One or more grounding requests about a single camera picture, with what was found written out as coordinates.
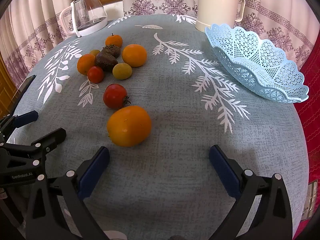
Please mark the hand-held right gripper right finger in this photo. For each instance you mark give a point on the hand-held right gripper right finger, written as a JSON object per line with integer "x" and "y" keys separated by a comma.
{"x": 225, "y": 172}

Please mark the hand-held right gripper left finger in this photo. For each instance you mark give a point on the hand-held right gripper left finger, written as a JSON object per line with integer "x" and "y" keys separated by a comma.
{"x": 93, "y": 172}

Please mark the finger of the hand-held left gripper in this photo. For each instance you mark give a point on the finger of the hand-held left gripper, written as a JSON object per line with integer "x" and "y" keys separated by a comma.
{"x": 53, "y": 136}
{"x": 26, "y": 117}

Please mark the large orange persimmon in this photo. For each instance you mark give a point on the large orange persimmon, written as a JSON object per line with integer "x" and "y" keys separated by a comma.
{"x": 129, "y": 126}

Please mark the large red tomato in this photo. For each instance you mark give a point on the large red tomato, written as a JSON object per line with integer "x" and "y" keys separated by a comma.
{"x": 115, "y": 96}

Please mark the small red tomato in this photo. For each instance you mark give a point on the small red tomato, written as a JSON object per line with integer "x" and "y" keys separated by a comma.
{"x": 95, "y": 74}

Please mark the medium orange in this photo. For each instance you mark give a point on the medium orange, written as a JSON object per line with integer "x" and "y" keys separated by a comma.
{"x": 85, "y": 64}

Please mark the dark brown passion fruit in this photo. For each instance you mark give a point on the dark brown passion fruit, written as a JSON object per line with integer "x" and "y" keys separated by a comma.
{"x": 106, "y": 61}
{"x": 112, "y": 50}

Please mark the small yellow fruit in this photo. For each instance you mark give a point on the small yellow fruit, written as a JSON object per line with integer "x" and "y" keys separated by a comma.
{"x": 95, "y": 52}

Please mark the yellow-green round fruit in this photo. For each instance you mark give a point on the yellow-green round fruit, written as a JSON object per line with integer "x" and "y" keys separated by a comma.
{"x": 122, "y": 71}

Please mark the light blue plastic lattice basket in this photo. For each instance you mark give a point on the light blue plastic lattice basket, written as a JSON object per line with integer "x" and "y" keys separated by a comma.
{"x": 257, "y": 65}

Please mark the small tangerine with stem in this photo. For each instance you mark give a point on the small tangerine with stem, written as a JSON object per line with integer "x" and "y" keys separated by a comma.
{"x": 114, "y": 41}

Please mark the big round orange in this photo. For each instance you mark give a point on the big round orange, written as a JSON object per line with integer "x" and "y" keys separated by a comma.
{"x": 134, "y": 55}

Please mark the black smartphone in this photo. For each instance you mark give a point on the black smartphone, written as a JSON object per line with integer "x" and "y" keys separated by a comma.
{"x": 23, "y": 86}

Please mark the brown wooden door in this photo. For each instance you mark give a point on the brown wooden door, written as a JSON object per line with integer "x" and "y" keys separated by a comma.
{"x": 6, "y": 90}

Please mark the grey tablecloth with white leaves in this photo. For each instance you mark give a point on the grey tablecloth with white leaves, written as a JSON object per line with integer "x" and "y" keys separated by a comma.
{"x": 175, "y": 100}

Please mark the red quilted blanket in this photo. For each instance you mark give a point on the red quilted blanket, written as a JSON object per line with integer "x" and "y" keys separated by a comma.
{"x": 310, "y": 105}

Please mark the cream thermos jug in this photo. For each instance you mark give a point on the cream thermos jug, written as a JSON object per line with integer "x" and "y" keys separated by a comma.
{"x": 217, "y": 5}

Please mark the cream curtain with purple pattern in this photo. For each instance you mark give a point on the cream curtain with purple pattern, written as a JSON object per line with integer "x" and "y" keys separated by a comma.
{"x": 155, "y": 0}

